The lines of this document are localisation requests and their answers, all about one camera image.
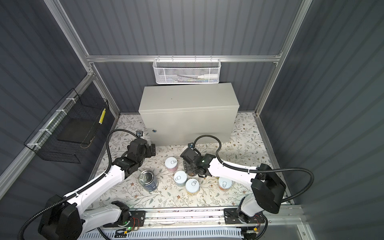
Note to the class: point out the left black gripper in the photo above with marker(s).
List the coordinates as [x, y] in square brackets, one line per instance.
[149, 149]

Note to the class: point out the pink label can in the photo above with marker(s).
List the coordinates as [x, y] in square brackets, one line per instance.
[171, 164]

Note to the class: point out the white wire mesh basket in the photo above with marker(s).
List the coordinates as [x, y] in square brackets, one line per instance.
[184, 73]

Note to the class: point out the black wire mesh basket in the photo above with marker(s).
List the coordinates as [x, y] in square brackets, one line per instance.
[67, 135]

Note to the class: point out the yellow label can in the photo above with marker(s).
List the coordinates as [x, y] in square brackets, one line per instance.
[192, 186]

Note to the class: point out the green label can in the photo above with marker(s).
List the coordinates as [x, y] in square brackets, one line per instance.
[180, 178]

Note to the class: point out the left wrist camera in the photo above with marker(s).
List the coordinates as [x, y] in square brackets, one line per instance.
[140, 134]

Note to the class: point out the blue label tin can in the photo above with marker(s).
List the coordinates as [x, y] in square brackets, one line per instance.
[148, 180]

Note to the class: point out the orange label can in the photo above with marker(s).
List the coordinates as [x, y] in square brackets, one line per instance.
[224, 184]

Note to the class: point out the grey metal cabinet box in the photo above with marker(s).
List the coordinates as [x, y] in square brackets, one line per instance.
[177, 115]

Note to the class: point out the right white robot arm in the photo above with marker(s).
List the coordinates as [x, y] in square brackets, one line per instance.
[267, 189]

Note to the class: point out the white perforated cable tray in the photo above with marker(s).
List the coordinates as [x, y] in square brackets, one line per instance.
[176, 234]

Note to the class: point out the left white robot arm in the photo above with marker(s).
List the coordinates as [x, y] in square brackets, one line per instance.
[68, 217]

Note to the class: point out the white tube in basket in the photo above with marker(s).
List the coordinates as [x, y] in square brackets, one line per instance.
[212, 78]

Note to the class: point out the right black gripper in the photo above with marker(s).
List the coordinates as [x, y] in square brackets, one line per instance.
[187, 167]

